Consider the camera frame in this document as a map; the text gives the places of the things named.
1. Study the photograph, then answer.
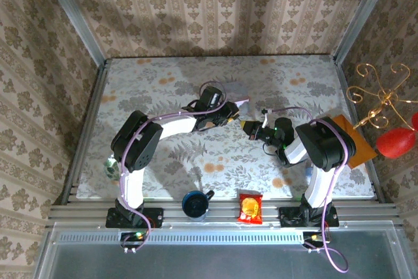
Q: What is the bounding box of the pastel cartoon tin box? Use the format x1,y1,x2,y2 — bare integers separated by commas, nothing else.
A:
225,80,251,114

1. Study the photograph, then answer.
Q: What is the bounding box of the floral patterned table mat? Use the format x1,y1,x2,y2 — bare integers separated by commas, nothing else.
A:
76,55,375,200

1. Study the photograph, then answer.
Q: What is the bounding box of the orange paper envelope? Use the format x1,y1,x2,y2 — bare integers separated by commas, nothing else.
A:
331,114,378,169

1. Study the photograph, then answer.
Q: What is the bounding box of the red snack packet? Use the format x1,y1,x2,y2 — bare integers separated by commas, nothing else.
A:
237,193,264,225

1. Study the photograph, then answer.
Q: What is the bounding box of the dark blue mug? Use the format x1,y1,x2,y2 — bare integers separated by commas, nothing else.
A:
182,189,216,222

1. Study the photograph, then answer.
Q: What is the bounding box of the green patterned ball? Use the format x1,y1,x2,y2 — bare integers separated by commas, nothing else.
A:
103,156,122,180

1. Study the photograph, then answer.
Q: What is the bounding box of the small lit controller board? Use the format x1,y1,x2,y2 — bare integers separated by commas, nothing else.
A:
302,231,329,249
120,231,146,250

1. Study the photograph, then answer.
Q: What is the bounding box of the grey metal panel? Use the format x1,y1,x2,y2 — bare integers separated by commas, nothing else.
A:
32,222,417,279

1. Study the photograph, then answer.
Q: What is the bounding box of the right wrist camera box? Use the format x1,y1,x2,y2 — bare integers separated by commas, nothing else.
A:
260,108,273,126

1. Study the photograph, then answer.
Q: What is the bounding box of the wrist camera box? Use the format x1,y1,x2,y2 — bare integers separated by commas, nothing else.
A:
260,108,273,126
208,90,225,107

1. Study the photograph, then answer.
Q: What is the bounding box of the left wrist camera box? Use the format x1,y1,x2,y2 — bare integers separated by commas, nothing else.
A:
208,90,225,107

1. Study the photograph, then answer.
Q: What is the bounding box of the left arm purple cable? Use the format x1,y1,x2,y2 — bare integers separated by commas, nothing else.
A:
119,81,228,254

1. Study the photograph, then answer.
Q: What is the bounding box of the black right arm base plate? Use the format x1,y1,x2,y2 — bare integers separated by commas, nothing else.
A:
279,206,340,228

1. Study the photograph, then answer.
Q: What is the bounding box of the aluminium front rail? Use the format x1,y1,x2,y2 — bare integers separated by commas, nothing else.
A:
45,201,403,229

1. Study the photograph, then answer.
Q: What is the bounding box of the gold wire ornament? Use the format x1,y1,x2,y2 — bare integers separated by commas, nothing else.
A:
346,62,411,130

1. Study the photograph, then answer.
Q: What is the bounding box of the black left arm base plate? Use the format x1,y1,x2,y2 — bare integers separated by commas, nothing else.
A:
105,207,165,229

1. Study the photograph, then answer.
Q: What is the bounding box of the slotted grey cable duct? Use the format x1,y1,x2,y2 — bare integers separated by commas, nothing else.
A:
54,231,402,244

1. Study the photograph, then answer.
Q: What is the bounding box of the aluminium frame post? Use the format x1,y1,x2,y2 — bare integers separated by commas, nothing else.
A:
37,0,108,68
332,0,398,64

